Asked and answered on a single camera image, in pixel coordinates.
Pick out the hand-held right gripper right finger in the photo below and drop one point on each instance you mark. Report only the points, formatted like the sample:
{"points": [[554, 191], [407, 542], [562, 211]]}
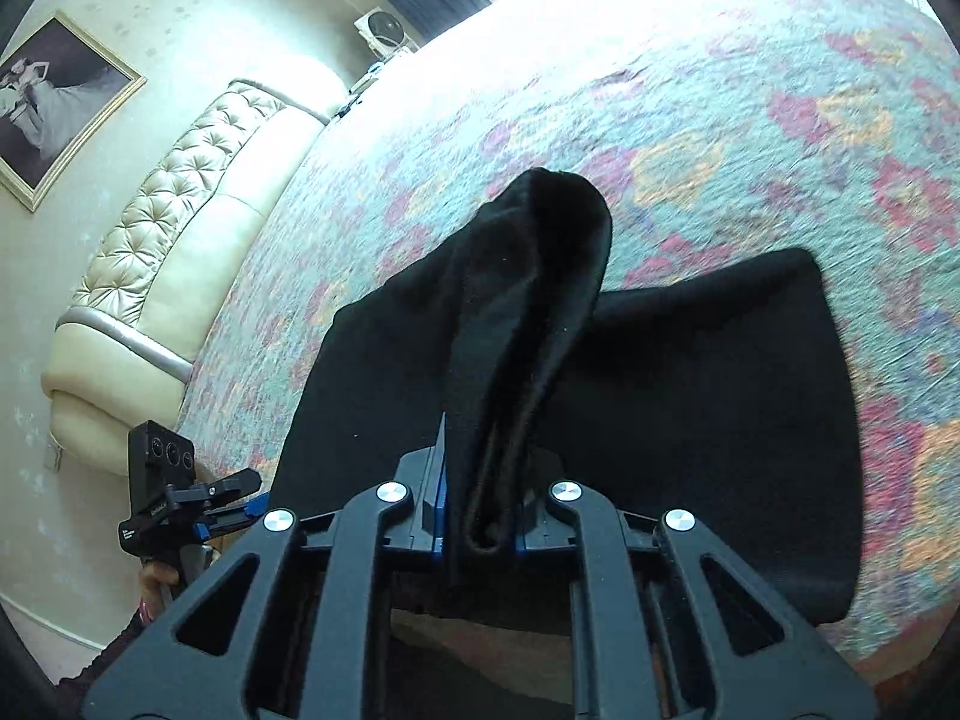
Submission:
{"points": [[536, 529]]}

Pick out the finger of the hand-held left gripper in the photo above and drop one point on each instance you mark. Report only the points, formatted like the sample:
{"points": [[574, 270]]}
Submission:
{"points": [[232, 523], [225, 486]]}

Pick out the person's left forearm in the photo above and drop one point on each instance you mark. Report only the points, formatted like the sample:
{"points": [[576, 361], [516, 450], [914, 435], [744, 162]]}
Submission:
{"points": [[112, 660]]}

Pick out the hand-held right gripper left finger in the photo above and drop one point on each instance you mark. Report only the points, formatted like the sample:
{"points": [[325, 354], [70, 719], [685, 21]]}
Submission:
{"points": [[439, 514]]}

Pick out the floral quilted bedspread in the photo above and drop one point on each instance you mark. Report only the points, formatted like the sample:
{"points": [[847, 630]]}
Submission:
{"points": [[675, 90]]}

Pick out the cream nightstand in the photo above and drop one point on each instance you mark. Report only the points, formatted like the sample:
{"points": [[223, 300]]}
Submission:
{"points": [[364, 86]]}

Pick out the white desk fan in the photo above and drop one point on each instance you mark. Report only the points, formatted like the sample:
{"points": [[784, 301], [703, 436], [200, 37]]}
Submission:
{"points": [[384, 31]]}

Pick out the black pants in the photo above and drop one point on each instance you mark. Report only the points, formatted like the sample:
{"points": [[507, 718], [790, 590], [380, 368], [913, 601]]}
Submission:
{"points": [[712, 390]]}

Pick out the cream tufted leather headboard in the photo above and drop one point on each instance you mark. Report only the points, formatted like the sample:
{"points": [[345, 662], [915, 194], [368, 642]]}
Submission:
{"points": [[210, 187]]}

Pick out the person's left hand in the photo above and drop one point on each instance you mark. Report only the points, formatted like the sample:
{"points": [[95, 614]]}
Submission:
{"points": [[154, 592]]}

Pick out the gold framed wall picture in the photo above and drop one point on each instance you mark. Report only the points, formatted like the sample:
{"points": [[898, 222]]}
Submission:
{"points": [[52, 105]]}

